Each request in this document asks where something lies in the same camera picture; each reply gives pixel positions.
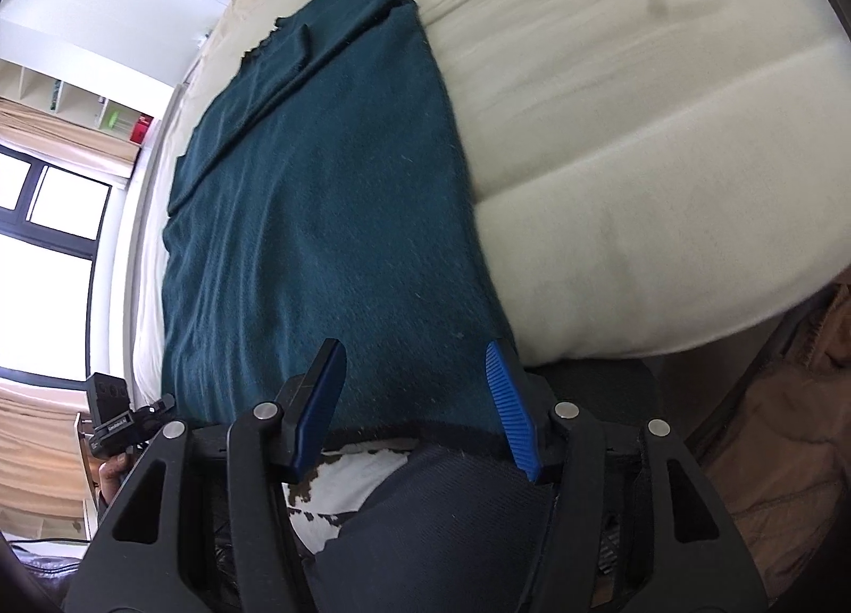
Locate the person left hand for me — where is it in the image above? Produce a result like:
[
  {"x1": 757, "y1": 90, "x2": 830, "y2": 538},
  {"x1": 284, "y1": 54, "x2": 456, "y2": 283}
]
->
[{"x1": 98, "y1": 453, "x2": 134, "y2": 505}]

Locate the beige curtain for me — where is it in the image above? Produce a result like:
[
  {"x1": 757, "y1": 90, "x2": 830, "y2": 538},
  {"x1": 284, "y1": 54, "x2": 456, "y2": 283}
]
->
[{"x1": 0, "y1": 97, "x2": 138, "y2": 180}]

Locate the person dark trouser leg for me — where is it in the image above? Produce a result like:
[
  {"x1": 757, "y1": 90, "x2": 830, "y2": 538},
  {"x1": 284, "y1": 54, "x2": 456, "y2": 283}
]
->
[{"x1": 293, "y1": 444, "x2": 553, "y2": 611}]

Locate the red storage box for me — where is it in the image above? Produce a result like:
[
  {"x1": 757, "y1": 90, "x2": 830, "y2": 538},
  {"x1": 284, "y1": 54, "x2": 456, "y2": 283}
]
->
[{"x1": 130, "y1": 115, "x2": 153, "y2": 145}]

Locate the white wall shelf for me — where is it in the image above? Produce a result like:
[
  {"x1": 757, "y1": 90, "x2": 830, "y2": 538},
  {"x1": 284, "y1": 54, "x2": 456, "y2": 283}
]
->
[{"x1": 0, "y1": 60, "x2": 147, "y2": 143}]

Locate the beige bed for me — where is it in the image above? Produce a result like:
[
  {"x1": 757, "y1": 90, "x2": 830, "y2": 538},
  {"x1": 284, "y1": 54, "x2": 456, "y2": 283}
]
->
[{"x1": 126, "y1": 0, "x2": 849, "y2": 398}]

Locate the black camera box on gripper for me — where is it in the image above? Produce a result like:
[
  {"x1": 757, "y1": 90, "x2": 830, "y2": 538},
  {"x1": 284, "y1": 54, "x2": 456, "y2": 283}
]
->
[{"x1": 85, "y1": 373, "x2": 130, "y2": 427}]

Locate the dark green sweater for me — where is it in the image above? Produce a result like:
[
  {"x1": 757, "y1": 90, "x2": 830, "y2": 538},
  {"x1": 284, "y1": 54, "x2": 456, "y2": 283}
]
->
[{"x1": 162, "y1": 0, "x2": 511, "y2": 455}]

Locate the black framed window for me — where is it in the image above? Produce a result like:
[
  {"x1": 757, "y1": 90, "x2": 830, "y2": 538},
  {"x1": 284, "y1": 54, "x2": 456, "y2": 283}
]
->
[{"x1": 0, "y1": 146, "x2": 111, "y2": 390}]

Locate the brown bag on floor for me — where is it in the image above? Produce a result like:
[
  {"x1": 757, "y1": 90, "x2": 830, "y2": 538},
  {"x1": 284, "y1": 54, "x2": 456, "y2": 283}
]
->
[{"x1": 693, "y1": 276, "x2": 849, "y2": 603}]

